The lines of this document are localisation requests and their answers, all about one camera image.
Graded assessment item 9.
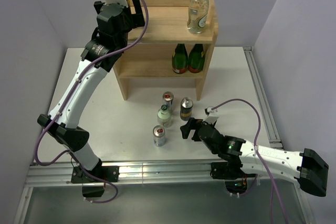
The clear bottle green cap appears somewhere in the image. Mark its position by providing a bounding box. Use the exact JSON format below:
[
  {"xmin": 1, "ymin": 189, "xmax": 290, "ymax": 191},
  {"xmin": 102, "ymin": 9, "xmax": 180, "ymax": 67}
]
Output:
[{"xmin": 187, "ymin": 0, "xmax": 209, "ymax": 34}]

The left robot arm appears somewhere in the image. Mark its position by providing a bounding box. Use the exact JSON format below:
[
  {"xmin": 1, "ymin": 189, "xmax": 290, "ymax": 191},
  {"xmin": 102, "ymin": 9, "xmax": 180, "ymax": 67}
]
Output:
[{"xmin": 37, "ymin": 0, "xmax": 149, "ymax": 182}]

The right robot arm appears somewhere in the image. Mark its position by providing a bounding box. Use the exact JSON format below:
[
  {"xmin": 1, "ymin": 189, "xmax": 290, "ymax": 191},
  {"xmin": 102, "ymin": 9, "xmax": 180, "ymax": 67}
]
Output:
[{"xmin": 180, "ymin": 118, "xmax": 329, "ymax": 197}]

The wooden two-tier shelf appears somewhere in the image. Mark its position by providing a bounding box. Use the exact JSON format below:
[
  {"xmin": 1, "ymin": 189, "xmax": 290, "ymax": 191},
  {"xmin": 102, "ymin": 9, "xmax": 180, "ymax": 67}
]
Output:
[{"xmin": 113, "ymin": 0, "xmax": 218, "ymax": 100}]

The clear bottle left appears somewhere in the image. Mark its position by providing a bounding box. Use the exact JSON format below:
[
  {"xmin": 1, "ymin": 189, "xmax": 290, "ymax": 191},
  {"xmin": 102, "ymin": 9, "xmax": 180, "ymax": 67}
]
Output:
[{"xmin": 157, "ymin": 104, "xmax": 172, "ymax": 128}]

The silver can front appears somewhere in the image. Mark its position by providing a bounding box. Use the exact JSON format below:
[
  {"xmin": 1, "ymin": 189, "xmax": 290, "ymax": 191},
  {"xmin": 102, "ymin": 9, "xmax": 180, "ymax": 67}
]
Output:
[{"xmin": 153, "ymin": 125, "xmax": 166, "ymax": 147}]

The silver can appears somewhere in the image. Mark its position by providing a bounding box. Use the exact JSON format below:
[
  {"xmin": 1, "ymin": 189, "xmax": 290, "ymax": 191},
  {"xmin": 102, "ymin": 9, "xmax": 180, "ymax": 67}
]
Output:
[
  {"xmin": 153, "ymin": 125, "xmax": 166, "ymax": 147},
  {"xmin": 162, "ymin": 91, "xmax": 174, "ymax": 111}
]

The silver can rear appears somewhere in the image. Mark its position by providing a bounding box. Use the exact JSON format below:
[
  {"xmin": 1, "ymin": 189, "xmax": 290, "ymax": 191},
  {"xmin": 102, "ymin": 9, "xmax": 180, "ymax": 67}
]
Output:
[{"xmin": 162, "ymin": 91, "xmax": 174, "ymax": 111}]

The green glass bottle left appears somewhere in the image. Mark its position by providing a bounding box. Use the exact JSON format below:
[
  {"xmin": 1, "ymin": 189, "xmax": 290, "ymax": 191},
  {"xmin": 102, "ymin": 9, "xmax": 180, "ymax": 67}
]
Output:
[{"xmin": 172, "ymin": 44, "xmax": 188, "ymax": 74}]

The green glass bottle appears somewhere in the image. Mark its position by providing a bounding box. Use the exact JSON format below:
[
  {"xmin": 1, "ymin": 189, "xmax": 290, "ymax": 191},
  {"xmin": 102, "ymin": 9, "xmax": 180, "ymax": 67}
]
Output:
[
  {"xmin": 188, "ymin": 44, "xmax": 205, "ymax": 73},
  {"xmin": 172, "ymin": 44, "xmax": 188, "ymax": 74}
]

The green glass bottle right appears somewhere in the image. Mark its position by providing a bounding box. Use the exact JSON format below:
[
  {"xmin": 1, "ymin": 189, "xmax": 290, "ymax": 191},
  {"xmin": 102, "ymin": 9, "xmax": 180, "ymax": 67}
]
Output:
[{"xmin": 188, "ymin": 44, "xmax": 205, "ymax": 73}]

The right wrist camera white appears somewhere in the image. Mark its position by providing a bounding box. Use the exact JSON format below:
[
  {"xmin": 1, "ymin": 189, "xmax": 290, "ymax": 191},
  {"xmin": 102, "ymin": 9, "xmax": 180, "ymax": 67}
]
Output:
[{"xmin": 204, "ymin": 106, "xmax": 219, "ymax": 126}]

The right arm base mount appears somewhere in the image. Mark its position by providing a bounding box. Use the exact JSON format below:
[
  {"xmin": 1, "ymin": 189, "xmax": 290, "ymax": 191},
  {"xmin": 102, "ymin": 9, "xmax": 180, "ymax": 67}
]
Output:
[{"xmin": 210, "ymin": 162, "xmax": 257, "ymax": 197}]

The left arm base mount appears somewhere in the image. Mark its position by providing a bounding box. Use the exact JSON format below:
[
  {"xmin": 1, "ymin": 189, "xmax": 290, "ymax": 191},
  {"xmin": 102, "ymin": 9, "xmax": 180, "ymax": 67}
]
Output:
[{"xmin": 70, "ymin": 166, "xmax": 119, "ymax": 204}]

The aluminium rail frame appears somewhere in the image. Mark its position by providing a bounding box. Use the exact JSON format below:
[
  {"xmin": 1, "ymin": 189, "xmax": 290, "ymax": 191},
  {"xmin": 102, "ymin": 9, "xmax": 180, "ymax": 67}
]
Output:
[{"xmin": 12, "ymin": 46, "xmax": 314, "ymax": 224}]

